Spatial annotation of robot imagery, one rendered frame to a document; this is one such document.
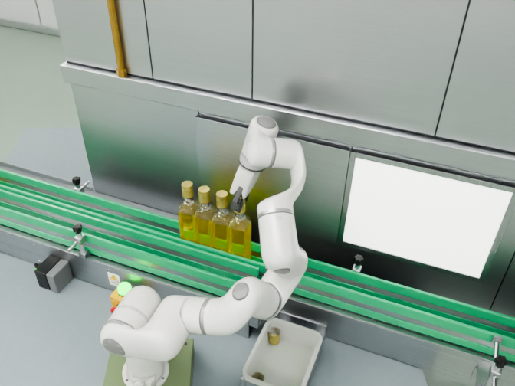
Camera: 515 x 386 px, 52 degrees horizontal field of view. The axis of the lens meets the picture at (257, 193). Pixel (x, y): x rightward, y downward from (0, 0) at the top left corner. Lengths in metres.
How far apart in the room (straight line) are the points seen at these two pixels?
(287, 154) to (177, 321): 0.46
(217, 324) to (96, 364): 0.60
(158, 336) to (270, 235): 0.33
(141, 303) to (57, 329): 0.55
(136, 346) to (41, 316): 0.67
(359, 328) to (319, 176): 0.46
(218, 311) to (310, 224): 0.56
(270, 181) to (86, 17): 0.72
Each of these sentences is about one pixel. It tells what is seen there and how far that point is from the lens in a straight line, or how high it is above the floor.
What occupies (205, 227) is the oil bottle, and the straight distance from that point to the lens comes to 1.59.
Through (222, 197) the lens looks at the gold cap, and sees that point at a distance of 1.51.
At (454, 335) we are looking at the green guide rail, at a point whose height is 0.92.
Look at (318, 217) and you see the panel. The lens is 1.60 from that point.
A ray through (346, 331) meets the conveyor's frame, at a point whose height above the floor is 0.81.
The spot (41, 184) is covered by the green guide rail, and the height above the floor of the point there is 0.95.
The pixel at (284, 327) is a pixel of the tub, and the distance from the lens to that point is 1.61.
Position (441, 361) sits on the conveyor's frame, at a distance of 1.64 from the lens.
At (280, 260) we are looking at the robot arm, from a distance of 1.15.
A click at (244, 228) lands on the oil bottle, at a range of 1.53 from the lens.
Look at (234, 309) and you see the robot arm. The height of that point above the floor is 1.22.
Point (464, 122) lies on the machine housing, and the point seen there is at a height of 1.45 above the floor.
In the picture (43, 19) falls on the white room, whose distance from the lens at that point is 6.14.
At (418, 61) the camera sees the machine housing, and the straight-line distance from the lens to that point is 1.33.
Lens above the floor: 2.10
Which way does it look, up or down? 38 degrees down
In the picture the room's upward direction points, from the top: 1 degrees clockwise
